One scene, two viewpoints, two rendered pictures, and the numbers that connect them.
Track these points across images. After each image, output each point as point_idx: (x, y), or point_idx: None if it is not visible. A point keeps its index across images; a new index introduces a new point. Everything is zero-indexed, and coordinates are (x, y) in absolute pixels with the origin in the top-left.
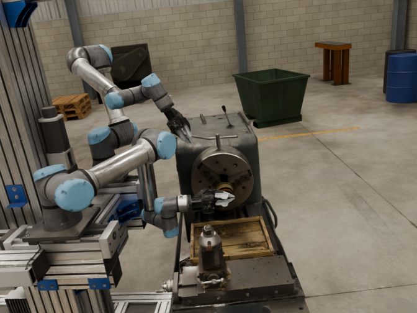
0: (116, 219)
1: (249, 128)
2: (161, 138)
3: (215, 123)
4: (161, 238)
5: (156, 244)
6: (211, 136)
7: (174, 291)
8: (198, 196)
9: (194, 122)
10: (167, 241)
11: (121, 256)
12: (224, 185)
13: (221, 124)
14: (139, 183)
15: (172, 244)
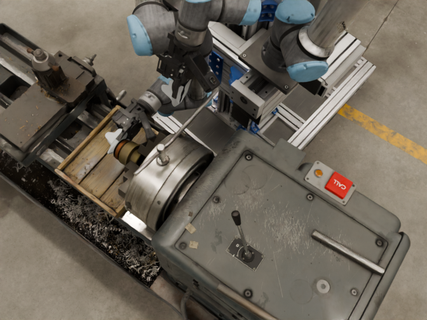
0: (228, 70)
1: (196, 264)
2: (128, 16)
3: (298, 252)
4: (416, 287)
5: (402, 270)
6: (223, 186)
7: (73, 56)
8: (139, 115)
9: (349, 232)
10: (399, 289)
11: (405, 218)
12: (126, 149)
13: (276, 254)
14: (232, 82)
15: (388, 291)
